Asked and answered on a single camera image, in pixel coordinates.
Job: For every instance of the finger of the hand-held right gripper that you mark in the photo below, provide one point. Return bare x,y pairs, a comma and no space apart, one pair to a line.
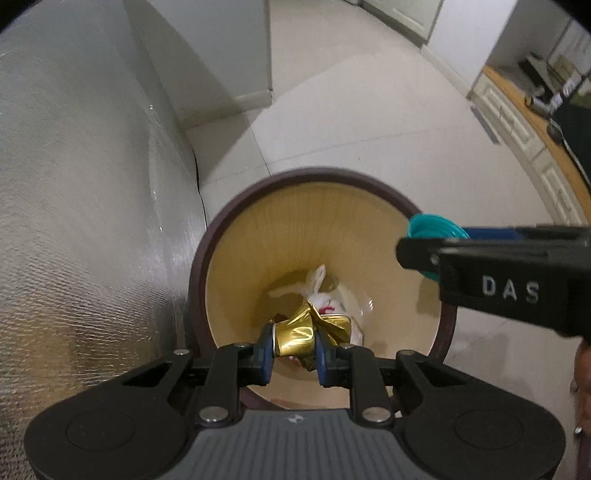
494,232
415,251

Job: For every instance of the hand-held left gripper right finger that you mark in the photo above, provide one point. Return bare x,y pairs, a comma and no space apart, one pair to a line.
325,360

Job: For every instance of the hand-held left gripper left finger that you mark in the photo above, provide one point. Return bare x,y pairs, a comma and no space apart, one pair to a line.
265,355

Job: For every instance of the teal plastic cup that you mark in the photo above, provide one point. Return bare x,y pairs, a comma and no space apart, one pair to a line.
429,228

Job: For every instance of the crushed gold drink can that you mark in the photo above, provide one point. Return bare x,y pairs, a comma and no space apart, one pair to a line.
300,339

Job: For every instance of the white plastic bag red print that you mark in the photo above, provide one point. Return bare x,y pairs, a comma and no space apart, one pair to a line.
318,288

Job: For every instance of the yellow bin with brown rim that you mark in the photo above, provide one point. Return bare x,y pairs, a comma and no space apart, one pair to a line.
258,221

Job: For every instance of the person's right forearm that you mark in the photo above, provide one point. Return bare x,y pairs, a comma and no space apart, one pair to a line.
582,392

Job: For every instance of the wooden top bench cabinet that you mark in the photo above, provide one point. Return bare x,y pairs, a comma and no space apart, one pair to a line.
512,124

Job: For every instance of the silver spray can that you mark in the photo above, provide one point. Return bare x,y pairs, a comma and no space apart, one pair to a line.
538,104

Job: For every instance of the silver foil table cover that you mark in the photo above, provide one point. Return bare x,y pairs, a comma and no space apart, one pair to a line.
92,207

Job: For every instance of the white lower kitchen cabinets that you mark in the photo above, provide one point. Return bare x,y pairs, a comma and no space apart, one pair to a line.
406,14

